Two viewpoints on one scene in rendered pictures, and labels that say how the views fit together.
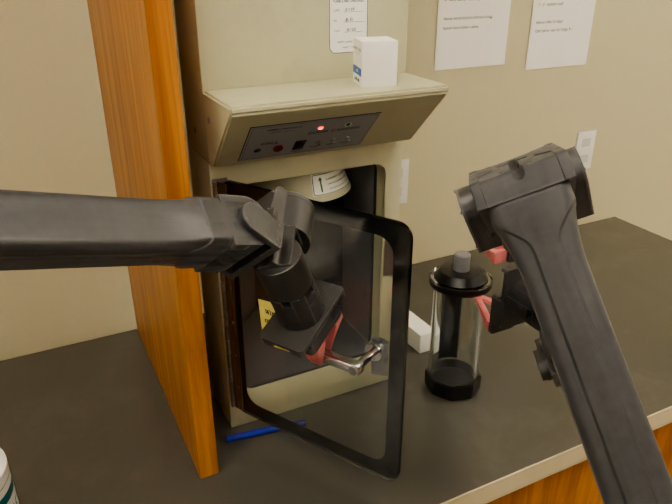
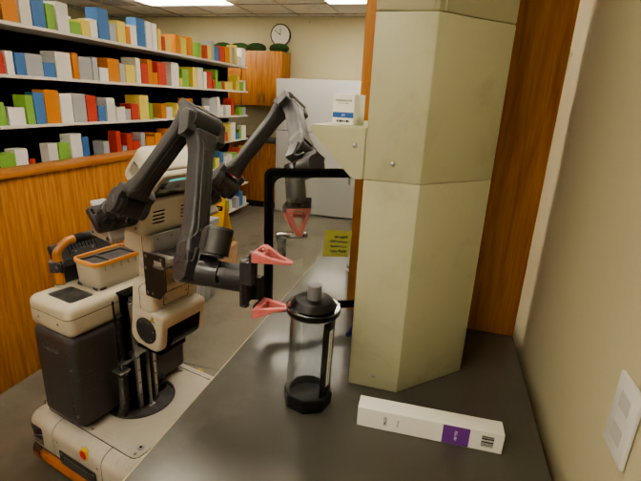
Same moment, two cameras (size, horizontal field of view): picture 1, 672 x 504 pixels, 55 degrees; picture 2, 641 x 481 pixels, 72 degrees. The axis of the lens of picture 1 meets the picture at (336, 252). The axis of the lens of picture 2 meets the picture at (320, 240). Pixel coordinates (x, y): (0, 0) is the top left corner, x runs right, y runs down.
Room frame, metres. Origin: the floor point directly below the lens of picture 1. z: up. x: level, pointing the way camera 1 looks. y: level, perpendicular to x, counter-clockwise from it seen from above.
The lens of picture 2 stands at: (1.53, -0.81, 1.56)
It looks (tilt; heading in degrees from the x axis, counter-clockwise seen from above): 18 degrees down; 132
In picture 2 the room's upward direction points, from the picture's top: 3 degrees clockwise
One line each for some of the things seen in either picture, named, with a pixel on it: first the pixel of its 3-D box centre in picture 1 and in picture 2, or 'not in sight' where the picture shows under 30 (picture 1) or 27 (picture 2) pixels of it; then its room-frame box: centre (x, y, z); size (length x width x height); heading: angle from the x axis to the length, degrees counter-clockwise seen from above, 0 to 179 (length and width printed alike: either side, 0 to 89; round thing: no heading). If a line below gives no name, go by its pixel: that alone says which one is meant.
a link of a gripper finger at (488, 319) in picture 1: (495, 301); (270, 298); (0.91, -0.26, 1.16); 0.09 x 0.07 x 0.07; 27
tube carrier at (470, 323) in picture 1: (456, 329); (310, 350); (0.99, -0.22, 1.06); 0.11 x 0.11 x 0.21
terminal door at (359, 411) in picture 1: (309, 332); (320, 241); (0.78, 0.04, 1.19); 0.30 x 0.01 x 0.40; 56
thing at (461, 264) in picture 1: (461, 270); (314, 299); (1.00, -0.22, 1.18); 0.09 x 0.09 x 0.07
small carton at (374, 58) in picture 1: (374, 61); (348, 109); (0.92, -0.05, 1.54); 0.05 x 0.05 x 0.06; 12
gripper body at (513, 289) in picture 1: (528, 301); (237, 277); (0.85, -0.29, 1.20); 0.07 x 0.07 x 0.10; 27
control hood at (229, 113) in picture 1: (328, 124); (353, 145); (0.89, 0.01, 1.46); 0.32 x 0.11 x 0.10; 117
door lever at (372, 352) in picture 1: (341, 353); not in sight; (0.71, -0.01, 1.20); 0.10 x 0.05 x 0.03; 56
